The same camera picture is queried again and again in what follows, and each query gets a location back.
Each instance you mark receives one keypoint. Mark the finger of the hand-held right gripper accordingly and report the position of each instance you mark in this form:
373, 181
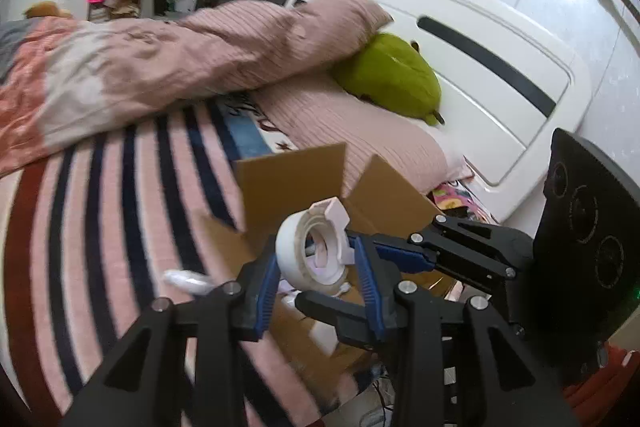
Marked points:
400, 257
335, 319

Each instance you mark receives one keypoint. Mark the brown cardboard box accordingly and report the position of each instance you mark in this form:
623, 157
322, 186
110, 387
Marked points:
290, 187

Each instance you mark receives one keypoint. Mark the colourful printed cloth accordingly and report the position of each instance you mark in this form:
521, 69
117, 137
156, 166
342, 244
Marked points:
460, 202

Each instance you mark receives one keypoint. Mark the pink and grey duvet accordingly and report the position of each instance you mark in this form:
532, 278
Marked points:
150, 62

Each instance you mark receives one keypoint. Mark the white pump bottle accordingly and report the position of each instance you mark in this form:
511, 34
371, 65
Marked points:
187, 281

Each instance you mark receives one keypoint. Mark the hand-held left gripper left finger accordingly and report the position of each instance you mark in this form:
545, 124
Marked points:
265, 292

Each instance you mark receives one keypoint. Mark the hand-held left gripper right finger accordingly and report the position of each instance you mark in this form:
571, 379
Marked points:
372, 292

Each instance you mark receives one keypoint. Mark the brown teddy bear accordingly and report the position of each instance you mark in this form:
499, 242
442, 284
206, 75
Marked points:
47, 10

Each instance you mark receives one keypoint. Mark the green plush toy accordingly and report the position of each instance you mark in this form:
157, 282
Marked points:
395, 74

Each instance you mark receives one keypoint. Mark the pink ribbed pillow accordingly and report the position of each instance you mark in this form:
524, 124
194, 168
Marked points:
370, 137

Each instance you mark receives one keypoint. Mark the white bed headboard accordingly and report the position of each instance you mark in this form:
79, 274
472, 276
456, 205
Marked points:
500, 107

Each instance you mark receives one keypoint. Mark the white tape roll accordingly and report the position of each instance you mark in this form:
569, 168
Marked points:
290, 247

